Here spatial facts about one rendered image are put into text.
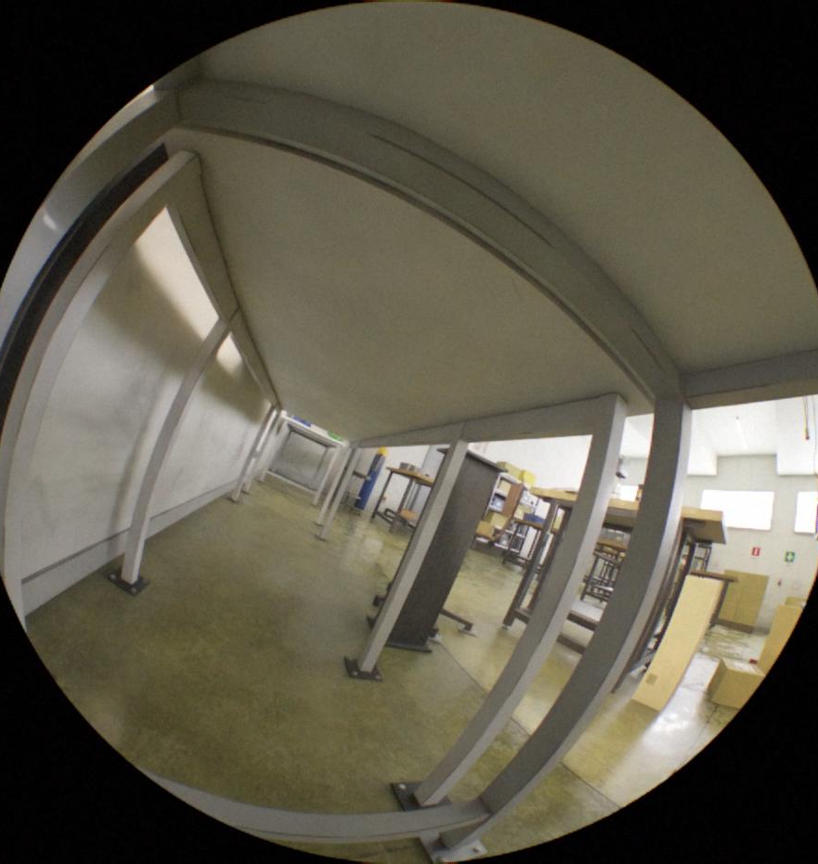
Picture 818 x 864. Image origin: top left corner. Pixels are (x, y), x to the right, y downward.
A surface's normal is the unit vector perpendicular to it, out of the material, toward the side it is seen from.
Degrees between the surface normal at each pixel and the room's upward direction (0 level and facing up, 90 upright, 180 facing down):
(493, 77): 180
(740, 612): 90
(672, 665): 90
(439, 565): 90
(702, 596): 90
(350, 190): 180
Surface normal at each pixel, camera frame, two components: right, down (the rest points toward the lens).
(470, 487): 0.33, -0.07
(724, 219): -0.38, 0.90
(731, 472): -0.86, -0.42
